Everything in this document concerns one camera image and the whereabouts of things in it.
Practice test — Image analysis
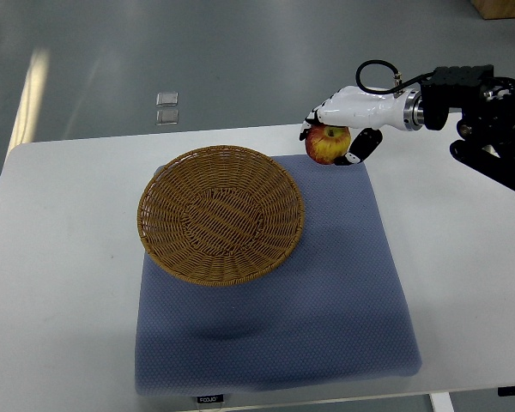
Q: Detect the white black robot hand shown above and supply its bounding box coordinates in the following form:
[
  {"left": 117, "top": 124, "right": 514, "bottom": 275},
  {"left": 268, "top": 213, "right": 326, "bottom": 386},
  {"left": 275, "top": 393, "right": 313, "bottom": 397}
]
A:
[{"left": 300, "top": 86, "right": 423, "bottom": 166}]

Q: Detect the red yellow apple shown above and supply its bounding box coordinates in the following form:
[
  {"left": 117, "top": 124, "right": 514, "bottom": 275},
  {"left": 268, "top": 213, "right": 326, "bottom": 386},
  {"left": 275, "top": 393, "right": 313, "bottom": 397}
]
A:
[{"left": 304, "top": 125, "right": 352, "bottom": 165}]

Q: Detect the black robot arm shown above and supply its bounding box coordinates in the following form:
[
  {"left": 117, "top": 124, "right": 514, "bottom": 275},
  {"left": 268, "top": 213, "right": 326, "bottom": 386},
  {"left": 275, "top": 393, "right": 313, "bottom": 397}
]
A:
[{"left": 356, "top": 59, "right": 515, "bottom": 191}]

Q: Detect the woven wicker basket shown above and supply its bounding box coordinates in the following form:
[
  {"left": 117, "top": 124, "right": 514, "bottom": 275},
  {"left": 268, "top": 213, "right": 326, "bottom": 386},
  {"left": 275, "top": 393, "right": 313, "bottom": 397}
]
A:
[{"left": 136, "top": 145, "right": 305, "bottom": 287}]

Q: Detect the wooden box corner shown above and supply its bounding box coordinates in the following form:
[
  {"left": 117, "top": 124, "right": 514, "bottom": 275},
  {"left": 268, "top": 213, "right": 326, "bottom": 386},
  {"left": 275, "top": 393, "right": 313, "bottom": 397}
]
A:
[{"left": 471, "top": 0, "right": 515, "bottom": 20}]

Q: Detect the lower floor metal plate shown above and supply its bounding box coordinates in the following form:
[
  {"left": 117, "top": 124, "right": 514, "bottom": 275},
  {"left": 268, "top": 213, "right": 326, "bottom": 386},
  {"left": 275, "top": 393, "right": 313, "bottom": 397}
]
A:
[{"left": 155, "top": 108, "right": 179, "bottom": 125}]

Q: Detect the floor metal plate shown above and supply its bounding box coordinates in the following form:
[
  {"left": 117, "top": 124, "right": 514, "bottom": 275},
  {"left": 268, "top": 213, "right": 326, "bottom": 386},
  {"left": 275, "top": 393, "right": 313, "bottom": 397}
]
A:
[
  {"left": 155, "top": 92, "right": 179, "bottom": 107},
  {"left": 155, "top": 108, "right": 179, "bottom": 125}
]

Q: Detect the blue quilted mat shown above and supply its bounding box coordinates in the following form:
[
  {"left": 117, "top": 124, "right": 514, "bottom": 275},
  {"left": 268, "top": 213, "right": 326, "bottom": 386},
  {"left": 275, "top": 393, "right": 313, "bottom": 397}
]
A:
[{"left": 135, "top": 154, "right": 421, "bottom": 397}]

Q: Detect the upper floor metal plate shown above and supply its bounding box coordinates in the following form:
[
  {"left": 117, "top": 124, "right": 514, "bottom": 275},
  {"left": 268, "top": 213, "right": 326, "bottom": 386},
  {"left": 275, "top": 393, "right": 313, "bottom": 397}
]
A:
[{"left": 155, "top": 92, "right": 179, "bottom": 107}]

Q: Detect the white table leg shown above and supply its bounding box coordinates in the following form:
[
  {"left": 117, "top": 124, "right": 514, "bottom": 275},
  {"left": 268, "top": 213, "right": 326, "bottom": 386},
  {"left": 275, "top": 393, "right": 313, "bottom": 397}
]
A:
[{"left": 429, "top": 392, "right": 455, "bottom": 412}]

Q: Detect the black label tag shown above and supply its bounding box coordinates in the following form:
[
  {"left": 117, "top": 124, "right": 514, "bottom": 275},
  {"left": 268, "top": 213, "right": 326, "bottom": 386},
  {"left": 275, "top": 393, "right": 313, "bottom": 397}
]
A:
[{"left": 196, "top": 394, "right": 224, "bottom": 404}]

